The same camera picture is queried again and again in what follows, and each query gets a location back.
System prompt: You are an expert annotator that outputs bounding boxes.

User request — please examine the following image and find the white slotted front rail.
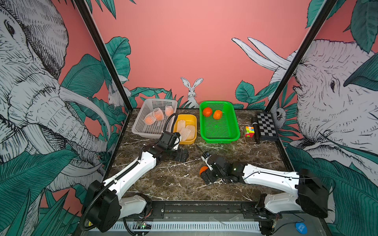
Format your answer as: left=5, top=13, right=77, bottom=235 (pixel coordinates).
left=127, top=221, right=260, bottom=233

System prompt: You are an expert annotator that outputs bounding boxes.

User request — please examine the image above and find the white foam net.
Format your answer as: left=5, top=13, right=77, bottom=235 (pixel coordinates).
left=179, top=128, right=191, bottom=141
left=186, top=124, right=196, bottom=140
left=176, top=120, right=186, bottom=132

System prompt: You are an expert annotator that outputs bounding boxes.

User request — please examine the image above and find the blue round sticker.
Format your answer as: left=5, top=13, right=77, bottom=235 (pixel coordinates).
left=295, top=222, right=308, bottom=235

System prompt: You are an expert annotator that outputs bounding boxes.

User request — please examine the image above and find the black cylindrical microphone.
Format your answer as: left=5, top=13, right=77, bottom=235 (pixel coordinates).
left=252, top=116, right=260, bottom=144

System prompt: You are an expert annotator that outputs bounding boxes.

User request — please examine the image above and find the white plastic perforated basket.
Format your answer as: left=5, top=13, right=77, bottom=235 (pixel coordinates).
left=132, top=98, right=178, bottom=139

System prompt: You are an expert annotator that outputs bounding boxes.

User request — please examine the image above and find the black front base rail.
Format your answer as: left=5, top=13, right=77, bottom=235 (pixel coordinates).
left=141, top=200, right=320, bottom=220

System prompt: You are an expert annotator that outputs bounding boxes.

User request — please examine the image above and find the black frame post left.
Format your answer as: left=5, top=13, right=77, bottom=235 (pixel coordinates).
left=74, top=0, right=133, bottom=112

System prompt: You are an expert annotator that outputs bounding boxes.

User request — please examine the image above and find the yellow plastic tub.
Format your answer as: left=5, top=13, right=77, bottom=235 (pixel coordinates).
left=173, top=114, right=197, bottom=145

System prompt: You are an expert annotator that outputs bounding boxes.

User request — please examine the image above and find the colourful rubiks cube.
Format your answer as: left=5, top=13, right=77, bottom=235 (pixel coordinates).
left=244, top=126, right=255, bottom=138

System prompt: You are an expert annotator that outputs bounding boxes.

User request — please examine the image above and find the black white folding chessboard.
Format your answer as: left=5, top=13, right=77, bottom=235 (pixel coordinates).
left=257, top=113, right=279, bottom=141

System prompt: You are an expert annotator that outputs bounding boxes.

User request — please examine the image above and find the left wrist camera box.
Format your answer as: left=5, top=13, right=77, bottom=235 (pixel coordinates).
left=157, top=131, right=181, bottom=150

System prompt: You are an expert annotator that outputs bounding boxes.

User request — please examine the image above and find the green plastic perforated basket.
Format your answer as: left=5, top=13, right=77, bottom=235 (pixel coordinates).
left=199, top=101, right=240, bottom=144

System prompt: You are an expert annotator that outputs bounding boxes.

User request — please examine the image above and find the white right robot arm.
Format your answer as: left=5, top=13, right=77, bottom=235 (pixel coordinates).
left=200, top=153, right=328, bottom=218

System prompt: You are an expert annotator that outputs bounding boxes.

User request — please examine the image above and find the black frame post right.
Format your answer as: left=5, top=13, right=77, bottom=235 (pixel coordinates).
left=264, top=0, right=337, bottom=112

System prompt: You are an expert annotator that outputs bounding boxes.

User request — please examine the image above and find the black frame post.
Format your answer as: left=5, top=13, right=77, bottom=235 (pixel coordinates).
left=74, top=0, right=133, bottom=112
left=264, top=0, right=337, bottom=112

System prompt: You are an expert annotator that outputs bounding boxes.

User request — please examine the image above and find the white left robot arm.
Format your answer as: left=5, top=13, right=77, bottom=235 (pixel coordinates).
left=79, top=144, right=189, bottom=233

